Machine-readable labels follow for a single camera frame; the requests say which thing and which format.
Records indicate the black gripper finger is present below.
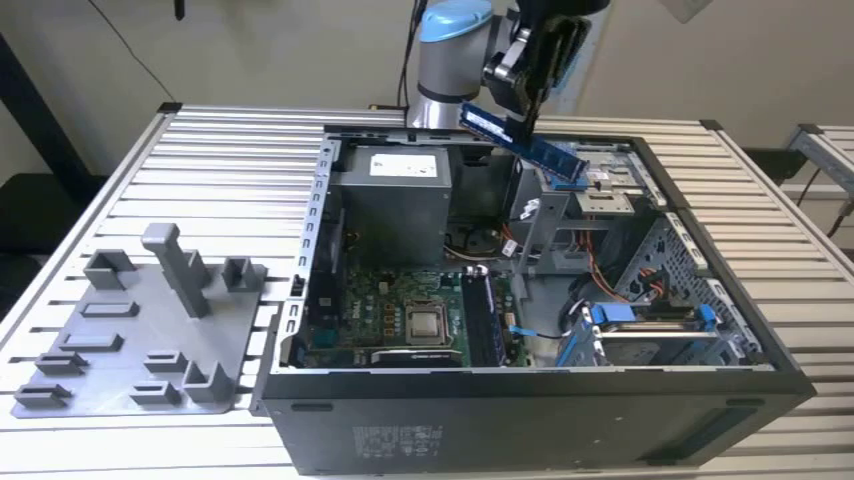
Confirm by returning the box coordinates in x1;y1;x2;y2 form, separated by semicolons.
504;84;543;146

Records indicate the empty black RAM slot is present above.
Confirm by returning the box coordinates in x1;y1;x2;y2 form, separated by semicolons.
464;273;488;366

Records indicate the blue drive carrier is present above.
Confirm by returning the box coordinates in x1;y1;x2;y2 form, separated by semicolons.
543;141;590;192

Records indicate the grey metal drive cage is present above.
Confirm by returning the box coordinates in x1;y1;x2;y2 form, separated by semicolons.
506;142;659;276

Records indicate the black CPU cooler fan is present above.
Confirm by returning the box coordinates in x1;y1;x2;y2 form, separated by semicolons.
443;222;508;259

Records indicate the grey power supply unit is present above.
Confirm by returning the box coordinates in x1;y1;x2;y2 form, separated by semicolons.
330;144;455;266

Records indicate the black box beside table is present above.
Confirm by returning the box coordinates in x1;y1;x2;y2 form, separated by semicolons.
741;146;806;187

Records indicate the blue disk carrier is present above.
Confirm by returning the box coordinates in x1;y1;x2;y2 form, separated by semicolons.
590;302;721;334

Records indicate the silver CPU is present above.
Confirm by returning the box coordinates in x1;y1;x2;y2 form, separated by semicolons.
407;310;447;341

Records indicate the green motherboard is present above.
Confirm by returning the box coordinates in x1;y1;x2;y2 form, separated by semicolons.
296;264;535;369

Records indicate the metal slat side table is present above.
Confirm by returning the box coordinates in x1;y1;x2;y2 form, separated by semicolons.
779;122;854;201

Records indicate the silver hard disk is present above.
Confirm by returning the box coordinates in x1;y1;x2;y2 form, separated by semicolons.
599;332;726;366

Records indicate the black graphics card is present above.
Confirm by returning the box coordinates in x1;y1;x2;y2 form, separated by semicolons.
370;348;463;369

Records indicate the black open PC case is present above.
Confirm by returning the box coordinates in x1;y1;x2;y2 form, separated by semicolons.
250;124;817;476

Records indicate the grey plastic part rack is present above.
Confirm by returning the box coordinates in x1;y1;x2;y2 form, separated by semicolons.
9;223;268;421

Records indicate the black bulky object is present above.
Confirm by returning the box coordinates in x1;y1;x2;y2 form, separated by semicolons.
0;172;112;311

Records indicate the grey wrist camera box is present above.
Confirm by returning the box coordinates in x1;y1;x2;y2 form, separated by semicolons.
496;24;535;71

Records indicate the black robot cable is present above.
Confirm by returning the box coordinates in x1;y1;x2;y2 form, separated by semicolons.
398;0;430;109

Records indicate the orange wire bundle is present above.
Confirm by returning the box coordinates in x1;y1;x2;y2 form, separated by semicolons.
578;227;615;304

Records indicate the blue wire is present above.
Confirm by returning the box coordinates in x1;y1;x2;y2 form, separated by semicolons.
507;325;568;341

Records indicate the thin black wall wire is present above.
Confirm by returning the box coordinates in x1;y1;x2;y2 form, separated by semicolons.
85;0;176;104

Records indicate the black slanted post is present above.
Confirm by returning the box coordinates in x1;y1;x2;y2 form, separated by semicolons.
0;32;88;186

